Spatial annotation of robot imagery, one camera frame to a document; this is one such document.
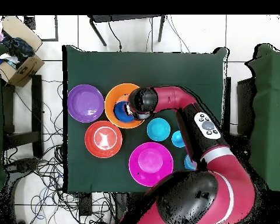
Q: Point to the small dark blue bowl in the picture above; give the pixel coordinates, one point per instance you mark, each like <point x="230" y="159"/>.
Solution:
<point x="121" y="114"/>

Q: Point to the large pink bowl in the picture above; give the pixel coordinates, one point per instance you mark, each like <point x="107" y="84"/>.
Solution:
<point x="150" y="163"/>

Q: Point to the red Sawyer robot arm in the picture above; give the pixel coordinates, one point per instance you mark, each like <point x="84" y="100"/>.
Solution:
<point x="224" y="168"/>

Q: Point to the light blue ribbed bowl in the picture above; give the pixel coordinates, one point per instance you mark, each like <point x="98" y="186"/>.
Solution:
<point x="158" y="129"/>

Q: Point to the large orange bowl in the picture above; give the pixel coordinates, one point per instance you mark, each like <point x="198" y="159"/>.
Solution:
<point x="110" y="109"/>

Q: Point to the light blue cup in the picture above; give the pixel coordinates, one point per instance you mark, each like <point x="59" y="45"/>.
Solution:
<point x="177" y="140"/>

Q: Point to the red bowl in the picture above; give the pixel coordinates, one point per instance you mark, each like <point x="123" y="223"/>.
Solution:
<point x="89" y="144"/>

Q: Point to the dark green tablecloth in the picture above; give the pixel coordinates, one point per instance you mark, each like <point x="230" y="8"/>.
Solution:
<point x="130" y="70"/>

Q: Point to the purple bowl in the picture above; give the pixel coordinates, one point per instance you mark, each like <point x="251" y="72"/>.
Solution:
<point x="85" y="103"/>

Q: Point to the light blue shallow bowl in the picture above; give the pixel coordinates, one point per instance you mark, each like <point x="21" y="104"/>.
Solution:
<point x="188" y="163"/>

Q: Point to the black power strip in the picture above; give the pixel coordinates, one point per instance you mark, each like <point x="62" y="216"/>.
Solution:
<point x="85" y="205"/>

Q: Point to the black metal stand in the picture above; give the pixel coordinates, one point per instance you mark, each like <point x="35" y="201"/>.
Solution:
<point x="121" y="18"/>

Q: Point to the black floor equipment with knob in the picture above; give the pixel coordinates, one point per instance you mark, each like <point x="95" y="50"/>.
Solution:
<point x="25" y="164"/>

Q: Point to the cardboard box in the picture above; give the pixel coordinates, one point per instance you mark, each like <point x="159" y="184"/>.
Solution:
<point x="25" y="70"/>

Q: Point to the dark blue clothes bundle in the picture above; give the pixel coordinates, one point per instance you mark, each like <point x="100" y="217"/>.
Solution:
<point x="18" y="46"/>

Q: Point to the black metal frame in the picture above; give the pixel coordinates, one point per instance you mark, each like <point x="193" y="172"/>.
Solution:
<point x="36" y="105"/>

